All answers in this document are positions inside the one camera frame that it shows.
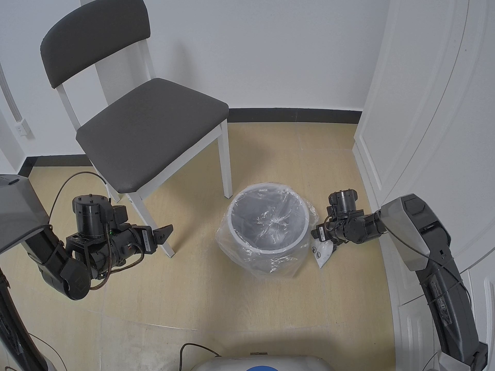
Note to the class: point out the grey trash bin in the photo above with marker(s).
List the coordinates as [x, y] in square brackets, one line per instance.
[267, 245]

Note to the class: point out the clear printed wrapper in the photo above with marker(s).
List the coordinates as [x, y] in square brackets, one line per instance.
[321, 253]

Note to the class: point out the clear plastic bag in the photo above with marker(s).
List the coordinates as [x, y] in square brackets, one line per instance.
[232, 245]

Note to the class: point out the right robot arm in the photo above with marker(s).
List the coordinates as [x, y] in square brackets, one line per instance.
[410, 226]

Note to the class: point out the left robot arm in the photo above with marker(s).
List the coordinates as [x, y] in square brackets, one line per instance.
[91, 215]

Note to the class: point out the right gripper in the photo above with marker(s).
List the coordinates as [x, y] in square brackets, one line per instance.
[328, 233]

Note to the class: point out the grey and white chair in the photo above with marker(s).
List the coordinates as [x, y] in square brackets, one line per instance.
[154, 130]

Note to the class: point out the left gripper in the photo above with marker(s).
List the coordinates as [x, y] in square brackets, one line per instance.
[133, 244]

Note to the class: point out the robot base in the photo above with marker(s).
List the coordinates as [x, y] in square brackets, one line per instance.
[259, 363]

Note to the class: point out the white wall socket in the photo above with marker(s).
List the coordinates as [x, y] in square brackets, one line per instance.
[22, 128]

